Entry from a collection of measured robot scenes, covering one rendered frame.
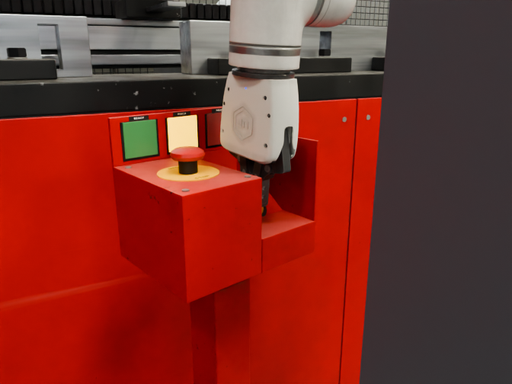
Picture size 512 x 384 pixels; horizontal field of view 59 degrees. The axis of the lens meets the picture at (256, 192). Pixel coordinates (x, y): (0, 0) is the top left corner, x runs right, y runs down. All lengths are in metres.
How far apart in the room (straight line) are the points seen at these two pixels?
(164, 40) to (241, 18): 0.61
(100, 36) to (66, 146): 0.42
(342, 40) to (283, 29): 0.53
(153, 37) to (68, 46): 0.33
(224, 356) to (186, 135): 0.30
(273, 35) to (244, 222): 0.21
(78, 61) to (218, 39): 0.25
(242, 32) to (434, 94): 0.32
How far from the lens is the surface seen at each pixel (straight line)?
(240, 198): 0.50
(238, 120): 0.56
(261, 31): 0.52
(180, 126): 0.62
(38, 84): 0.71
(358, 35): 1.08
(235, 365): 0.67
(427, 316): 0.27
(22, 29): 0.83
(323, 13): 0.57
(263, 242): 0.54
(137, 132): 0.59
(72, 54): 0.83
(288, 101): 0.53
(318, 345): 1.08
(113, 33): 1.10
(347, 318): 1.10
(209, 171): 0.53
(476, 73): 0.23
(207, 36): 0.89
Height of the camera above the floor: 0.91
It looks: 17 degrees down
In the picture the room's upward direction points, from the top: straight up
